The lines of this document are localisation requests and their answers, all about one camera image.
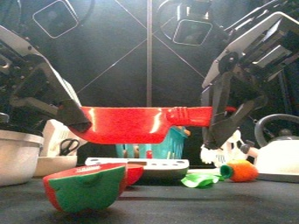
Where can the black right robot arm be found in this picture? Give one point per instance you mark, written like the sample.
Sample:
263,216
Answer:
272,7

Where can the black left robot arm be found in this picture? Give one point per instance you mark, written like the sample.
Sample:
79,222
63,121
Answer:
9,13

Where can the white black toy cow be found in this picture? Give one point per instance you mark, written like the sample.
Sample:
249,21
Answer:
225,156

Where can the black box with white edge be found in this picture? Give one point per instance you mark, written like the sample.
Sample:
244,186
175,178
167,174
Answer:
191,32

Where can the white utensil holder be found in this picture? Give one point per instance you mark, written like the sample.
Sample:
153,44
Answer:
53,163

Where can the white toy kettle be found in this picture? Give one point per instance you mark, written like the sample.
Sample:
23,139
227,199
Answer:
280,157

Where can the orange toy carrot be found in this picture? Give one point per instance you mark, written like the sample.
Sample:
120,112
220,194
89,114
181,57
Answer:
243,171

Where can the teal toy basket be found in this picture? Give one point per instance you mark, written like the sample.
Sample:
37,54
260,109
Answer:
167,148

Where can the small red toy fruit piece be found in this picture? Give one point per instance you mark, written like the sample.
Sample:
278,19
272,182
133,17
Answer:
133,173

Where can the green toy leaf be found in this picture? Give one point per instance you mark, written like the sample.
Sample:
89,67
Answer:
197,180

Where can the toy watermelon slice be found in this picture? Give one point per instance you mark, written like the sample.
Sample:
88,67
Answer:
85,189

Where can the metal frame pole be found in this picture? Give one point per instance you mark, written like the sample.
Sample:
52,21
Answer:
148,58

